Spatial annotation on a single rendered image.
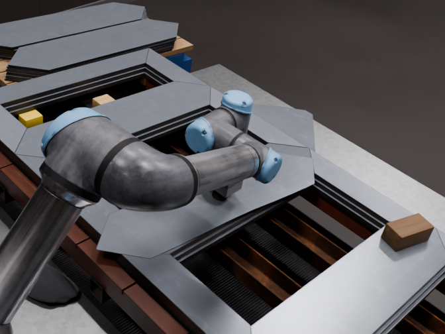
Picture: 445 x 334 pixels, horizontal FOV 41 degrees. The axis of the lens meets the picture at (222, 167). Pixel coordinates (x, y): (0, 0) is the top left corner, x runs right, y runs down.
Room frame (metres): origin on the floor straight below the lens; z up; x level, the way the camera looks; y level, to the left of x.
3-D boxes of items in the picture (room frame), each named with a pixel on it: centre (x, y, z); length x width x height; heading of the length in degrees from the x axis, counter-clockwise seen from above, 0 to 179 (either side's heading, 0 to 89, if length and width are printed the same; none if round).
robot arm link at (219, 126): (1.14, 0.03, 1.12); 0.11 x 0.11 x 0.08; 60
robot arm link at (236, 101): (1.23, -0.01, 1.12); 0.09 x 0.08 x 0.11; 150
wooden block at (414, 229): (1.21, -0.50, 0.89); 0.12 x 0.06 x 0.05; 126
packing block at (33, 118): (1.53, 0.62, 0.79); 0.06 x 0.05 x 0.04; 141
